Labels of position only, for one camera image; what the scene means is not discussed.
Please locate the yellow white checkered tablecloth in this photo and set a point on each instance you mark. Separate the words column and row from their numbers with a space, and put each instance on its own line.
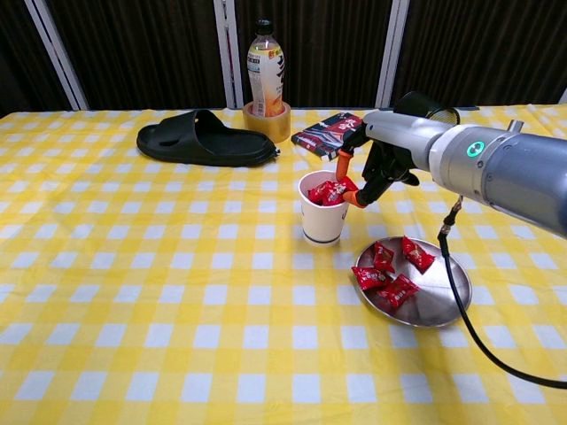
column 177, row 288

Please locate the white paper cup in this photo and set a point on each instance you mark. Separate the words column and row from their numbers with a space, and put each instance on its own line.
column 323, row 226

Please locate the round metal plate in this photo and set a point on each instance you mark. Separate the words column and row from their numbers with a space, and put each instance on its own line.
column 434, row 305

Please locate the black red snack packet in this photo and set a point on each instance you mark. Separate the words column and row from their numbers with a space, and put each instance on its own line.
column 323, row 133

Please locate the orange drink plastic bottle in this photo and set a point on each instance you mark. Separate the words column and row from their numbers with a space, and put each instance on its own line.
column 265, row 79

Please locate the red candy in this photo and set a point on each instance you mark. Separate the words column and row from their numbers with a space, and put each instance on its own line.
column 318, row 193
column 416, row 253
column 398, row 291
column 370, row 278
column 332, row 200
column 383, row 257
column 341, row 188

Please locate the black mesh pen holder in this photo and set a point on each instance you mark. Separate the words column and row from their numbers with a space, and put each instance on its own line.
column 414, row 104

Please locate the black rubber slipper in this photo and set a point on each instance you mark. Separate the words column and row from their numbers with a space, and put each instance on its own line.
column 230, row 148

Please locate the black corrugated partition panel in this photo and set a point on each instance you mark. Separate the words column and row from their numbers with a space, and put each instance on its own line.
column 487, row 53
column 142, row 53
column 17, row 53
column 332, row 44

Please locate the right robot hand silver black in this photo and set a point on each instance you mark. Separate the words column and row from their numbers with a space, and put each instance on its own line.
column 398, row 133

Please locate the aluminium frame post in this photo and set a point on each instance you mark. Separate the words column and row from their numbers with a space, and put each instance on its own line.
column 393, row 53
column 223, row 26
column 57, row 53

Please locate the brown packing tape roll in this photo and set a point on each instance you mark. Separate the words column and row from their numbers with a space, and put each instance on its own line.
column 266, row 128

